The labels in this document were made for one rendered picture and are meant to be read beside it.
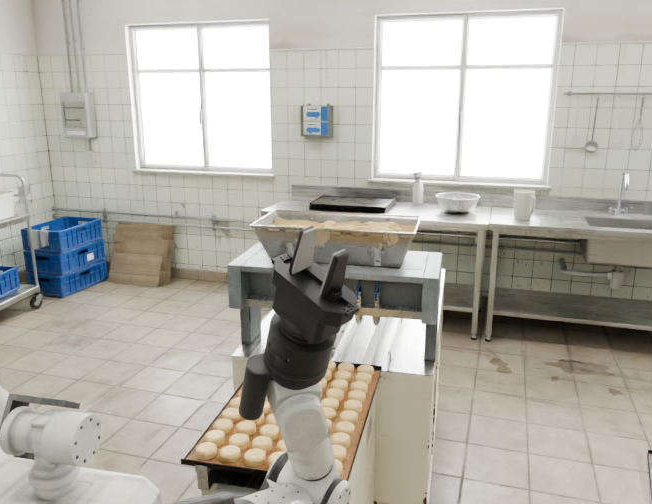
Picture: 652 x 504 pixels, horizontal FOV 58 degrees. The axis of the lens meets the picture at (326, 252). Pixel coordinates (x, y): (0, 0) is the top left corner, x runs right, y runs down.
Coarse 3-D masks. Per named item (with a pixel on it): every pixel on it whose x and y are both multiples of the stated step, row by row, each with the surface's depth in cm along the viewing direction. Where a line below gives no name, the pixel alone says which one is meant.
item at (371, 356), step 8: (384, 320) 230; (376, 328) 222; (384, 328) 227; (376, 336) 215; (384, 336) 228; (376, 344) 208; (368, 352) 202; (376, 352) 206; (368, 360) 196; (376, 360) 208
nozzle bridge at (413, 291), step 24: (240, 264) 205; (264, 264) 205; (408, 264) 205; (432, 264) 205; (240, 288) 206; (264, 288) 213; (384, 288) 203; (408, 288) 201; (432, 288) 191; (240, 312) 220; (360, 312) 202; (384, 312) 200; (408, 312) 198; (432, 312) 193; (432, 336) 206; (432, 360) 208
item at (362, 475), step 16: (368, 416) 186; (368, 432) 188; (368, 448) 191; (368, 464) 193; (224, 480) 144; (240, 480) 144; (256, 480) 144; (352, 480) 161; (368, 480) 196; (352, 496) 163; (368, 496) 198
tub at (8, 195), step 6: (0, 192) 477; (6, 192) 476; (12, 192) 470; (0, 198) 458; (6, 198) 465; (12, 198) 472; (0, 204) 459; (6, 204) 466; (12, 204) 473; (0, 210) 460; (6, 210) 466; (12, 210) 474; (0, 216) 460; (6, 216) 467; (12, 216) 475
